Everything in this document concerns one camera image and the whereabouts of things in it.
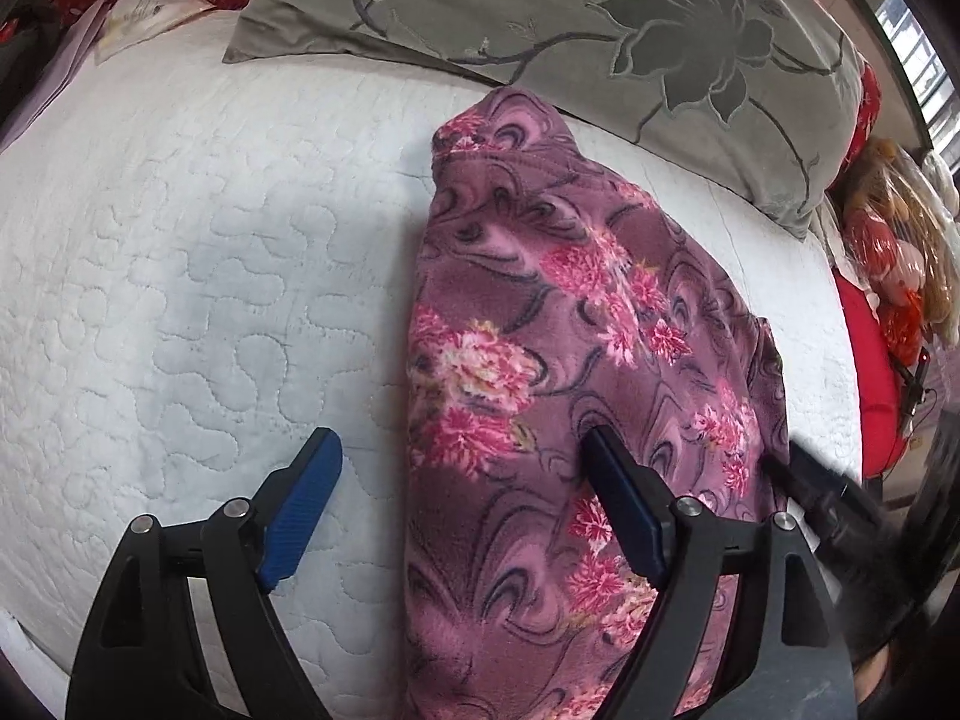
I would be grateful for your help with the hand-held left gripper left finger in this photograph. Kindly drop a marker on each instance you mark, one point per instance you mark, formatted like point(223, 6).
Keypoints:
point(296, 517)

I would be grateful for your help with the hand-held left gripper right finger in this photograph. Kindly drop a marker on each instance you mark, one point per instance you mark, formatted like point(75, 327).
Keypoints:
point(630, 510)

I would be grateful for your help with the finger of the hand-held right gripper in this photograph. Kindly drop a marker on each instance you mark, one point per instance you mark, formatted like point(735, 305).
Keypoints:
point(814, 484)

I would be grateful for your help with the purple floral fleece garment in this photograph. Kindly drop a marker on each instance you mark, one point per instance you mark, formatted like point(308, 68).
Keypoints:
point(525, 300)

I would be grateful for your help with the plain red cushion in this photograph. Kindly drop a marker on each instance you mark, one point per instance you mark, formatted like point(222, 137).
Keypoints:
point(874, 390)

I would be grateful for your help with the doll in red dress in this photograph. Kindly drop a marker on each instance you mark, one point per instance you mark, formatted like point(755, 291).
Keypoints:
point(889, 255)

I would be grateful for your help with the white quilted bedspread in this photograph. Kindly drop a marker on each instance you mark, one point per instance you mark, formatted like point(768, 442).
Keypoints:
point(187, 277)

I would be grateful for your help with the plush toy in plastic wrap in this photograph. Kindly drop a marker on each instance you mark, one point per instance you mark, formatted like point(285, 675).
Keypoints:
point(937, 240)

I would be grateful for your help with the window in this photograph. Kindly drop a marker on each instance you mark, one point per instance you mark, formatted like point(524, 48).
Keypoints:
point(907, 22)

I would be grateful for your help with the white paper sheets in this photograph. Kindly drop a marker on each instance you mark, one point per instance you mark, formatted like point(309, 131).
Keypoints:
point(64, 67)

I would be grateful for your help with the grey flower-embroidered pillow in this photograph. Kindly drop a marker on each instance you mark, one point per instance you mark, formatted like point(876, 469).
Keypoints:
point(525, 7)

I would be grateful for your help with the white paper bag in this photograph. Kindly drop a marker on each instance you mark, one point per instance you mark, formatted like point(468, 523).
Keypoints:
point(146, 11)

